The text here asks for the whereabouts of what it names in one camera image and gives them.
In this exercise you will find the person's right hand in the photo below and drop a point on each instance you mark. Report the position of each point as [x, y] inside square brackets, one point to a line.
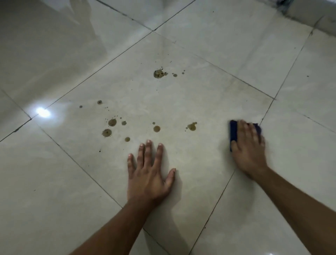
[249, 155]

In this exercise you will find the person's left hand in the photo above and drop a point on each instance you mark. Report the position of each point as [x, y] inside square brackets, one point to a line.
[147, 184]

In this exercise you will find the person's left thumb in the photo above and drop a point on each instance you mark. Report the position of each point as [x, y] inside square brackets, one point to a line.
[170, 178]

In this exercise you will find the person's left little finger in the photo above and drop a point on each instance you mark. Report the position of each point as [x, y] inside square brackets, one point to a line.
[130, 164]

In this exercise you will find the person's right thumb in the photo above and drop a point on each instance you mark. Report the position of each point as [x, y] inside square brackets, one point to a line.
[234, 147]

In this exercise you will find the person's left middle finger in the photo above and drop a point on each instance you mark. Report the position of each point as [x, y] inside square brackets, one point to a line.
[148, 155]

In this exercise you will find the dark blue cleaning sponge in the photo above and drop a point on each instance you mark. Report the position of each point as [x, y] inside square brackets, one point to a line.
[233, 131]

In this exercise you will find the person's right forearm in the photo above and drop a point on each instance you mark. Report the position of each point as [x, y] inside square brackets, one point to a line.
[299, 210]

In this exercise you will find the person's left forearm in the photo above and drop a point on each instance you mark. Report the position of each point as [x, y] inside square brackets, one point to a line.
[118, 231]

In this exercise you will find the brown spill spots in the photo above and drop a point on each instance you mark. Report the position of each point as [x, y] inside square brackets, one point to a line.
[158, 73]

